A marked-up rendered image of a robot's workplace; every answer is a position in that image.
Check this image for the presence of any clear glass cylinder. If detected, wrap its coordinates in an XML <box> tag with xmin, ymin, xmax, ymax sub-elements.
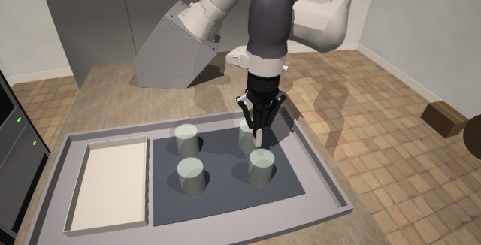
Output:
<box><xmin>248</xmin><ymin>149</ymin><xmax>274</xmax><ymax>187</ymax></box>
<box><xmin>175</xmin><ymin>124</ymin><xmax>199</xmax><ymax>159</ymax></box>
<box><xmin>238</xmin><ymin>119</ymin><xmax>259</xmax><ymax>153</ymax></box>
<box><xmin>177</xmin><ymin>157</ymin><xmax>205</xmax><ymax>198</ymax></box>

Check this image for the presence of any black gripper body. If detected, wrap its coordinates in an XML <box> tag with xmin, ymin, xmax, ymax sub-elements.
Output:
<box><xmin>245</xmin><ymin>72</ymin><xmax>280</xmax><ymax>106</ymax></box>

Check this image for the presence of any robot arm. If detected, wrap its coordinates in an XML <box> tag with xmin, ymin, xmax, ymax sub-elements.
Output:
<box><xmin>177</xmin><ymin>0</ymin><xmax>352</xmax><ymax>77</ymax></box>

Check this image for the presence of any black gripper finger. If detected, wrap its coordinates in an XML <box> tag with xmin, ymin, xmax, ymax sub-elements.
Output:
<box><xmin>236</xmin><ymin>94</ymin><xmax>262</xmax><ymax>147</ymax></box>
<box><xmin>259</xmin><ymin>91</ymin><xmax>286</xmax><ymax>147</ymax></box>

